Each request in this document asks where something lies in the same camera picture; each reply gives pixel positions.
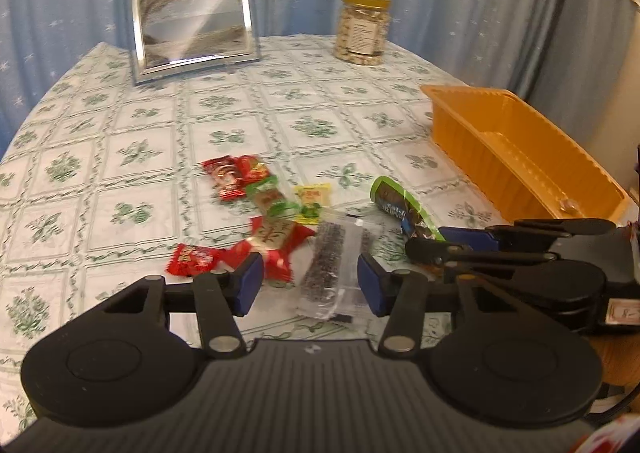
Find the person's red white clothing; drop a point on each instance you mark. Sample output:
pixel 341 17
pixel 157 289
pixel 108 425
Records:
pixel 605 443

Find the red swirl snack packet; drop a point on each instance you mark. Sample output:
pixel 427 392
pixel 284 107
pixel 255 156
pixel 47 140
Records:
pixel 227 180

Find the blue lace-trimmed curtain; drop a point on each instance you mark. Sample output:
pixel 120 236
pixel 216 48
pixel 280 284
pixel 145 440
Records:
pixel 575 48

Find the yellow snack packet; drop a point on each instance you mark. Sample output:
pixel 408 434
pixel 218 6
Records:
pixel 312 198

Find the green patterned tablecloth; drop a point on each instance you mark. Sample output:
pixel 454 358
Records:
pixel 150 108

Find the clear jar of nuts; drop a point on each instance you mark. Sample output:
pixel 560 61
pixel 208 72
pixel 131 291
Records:
pixel 362 33

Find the red and gold snack packet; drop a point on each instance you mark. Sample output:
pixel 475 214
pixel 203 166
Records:
pixel 272 233

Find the red and green snack packet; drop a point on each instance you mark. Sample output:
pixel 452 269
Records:
pixel 255 168

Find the silver picture frame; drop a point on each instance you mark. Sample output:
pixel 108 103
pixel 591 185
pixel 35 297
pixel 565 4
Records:
pixel 190 23

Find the orange plastic tray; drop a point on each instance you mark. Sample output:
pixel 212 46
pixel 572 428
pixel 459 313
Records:
pixel 525 153

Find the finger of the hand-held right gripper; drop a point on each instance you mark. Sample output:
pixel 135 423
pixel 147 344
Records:
pixel 465 238
pixel 430 253

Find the clear packet of dark snack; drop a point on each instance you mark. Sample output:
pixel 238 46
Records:
pixel 327 258

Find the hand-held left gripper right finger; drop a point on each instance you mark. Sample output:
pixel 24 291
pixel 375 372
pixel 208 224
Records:
pixel 370 283

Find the small red snack packet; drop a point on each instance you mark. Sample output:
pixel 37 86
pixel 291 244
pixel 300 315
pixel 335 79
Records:
pixel 192 258

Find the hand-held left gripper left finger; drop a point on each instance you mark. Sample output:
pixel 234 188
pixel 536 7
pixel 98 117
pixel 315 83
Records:
pixel 250 283

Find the green and brown snack packet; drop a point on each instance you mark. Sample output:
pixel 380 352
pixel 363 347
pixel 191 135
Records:
pixel 395 203

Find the green and beige snack packet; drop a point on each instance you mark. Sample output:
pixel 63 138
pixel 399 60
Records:
pixel 267 198

